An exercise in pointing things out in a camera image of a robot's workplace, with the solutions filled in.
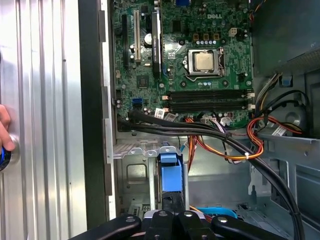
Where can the silver CPU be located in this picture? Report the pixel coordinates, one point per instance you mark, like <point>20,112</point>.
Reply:
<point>204,61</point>

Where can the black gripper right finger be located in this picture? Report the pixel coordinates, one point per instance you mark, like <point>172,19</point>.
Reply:
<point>195,230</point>

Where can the metal disk bay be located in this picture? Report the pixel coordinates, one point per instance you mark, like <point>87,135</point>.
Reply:
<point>135,172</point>

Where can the metal drive cage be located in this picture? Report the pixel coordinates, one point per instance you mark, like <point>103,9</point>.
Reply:
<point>300,150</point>

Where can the CPU socket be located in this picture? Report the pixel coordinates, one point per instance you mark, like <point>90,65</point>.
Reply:
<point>222,62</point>

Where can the black graphics card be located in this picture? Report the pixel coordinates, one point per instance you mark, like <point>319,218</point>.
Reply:
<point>156,45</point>

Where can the green motherboard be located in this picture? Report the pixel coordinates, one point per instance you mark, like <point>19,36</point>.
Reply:
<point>175,75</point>

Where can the black RAM slot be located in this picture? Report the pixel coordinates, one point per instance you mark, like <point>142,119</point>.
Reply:
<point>207,106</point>
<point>207,94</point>

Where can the black expansion slot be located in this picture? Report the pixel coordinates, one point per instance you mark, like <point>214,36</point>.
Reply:
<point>125,42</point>

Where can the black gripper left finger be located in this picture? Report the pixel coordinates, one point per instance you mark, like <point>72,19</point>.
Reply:
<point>157,230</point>

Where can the black PC case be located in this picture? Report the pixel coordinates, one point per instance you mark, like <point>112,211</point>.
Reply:
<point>92,100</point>

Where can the person hand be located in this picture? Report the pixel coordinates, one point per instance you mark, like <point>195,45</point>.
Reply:
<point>5,125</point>

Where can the white expansion slot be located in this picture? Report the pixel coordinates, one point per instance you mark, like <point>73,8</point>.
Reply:
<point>136,37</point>

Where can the grey power supply unit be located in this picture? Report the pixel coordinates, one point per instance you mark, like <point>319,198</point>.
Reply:
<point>280,37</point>

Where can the hard disk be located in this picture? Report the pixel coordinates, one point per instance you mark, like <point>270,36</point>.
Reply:
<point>171,175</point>

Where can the metal socket cover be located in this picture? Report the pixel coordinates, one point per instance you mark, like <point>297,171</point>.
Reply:
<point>191,62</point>

